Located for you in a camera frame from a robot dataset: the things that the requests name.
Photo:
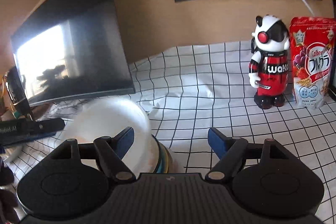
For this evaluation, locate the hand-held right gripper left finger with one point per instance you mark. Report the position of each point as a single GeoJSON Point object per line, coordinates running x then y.
{"type": "Point", "coordinates": [126, 141]}

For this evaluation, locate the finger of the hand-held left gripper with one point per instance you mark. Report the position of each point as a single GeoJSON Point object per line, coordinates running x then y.
{"type": "Point", "coordinates": [42, 126]}
{"type": "Point", "coordinates": [29, 137]}

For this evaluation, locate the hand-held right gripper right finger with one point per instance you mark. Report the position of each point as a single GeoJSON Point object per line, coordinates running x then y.
{"type": "Point", "coordinates": [218, 144]}

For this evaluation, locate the large white plastic bowl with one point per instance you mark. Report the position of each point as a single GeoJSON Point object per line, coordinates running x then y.
{"type": "Point", "coordinates": [110, 119]}

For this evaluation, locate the blue enamel bowl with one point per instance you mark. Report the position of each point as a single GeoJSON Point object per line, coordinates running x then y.
{"type": "Point", "coordinates": [162, 161]}

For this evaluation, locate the black appliance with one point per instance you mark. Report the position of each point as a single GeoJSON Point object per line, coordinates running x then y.
{"type": "Point", "coordinates": [15, 90]}

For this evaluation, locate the white black checked tablecloth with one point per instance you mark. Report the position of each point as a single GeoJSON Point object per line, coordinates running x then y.
{"type": "Point", "coordinates": [204, 98]}

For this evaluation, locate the red panda robot figurine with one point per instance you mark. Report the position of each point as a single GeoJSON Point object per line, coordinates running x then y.
{"type": "Point", "coordinates": [270, 69]}

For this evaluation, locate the black computer monitor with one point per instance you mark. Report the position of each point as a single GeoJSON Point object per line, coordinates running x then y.
{"type": "Point", "coordinates": [76, 29]}

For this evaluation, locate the red cereal bag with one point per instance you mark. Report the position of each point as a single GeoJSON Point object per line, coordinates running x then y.
{"type": "Point", "coordinates": [312, 64]}

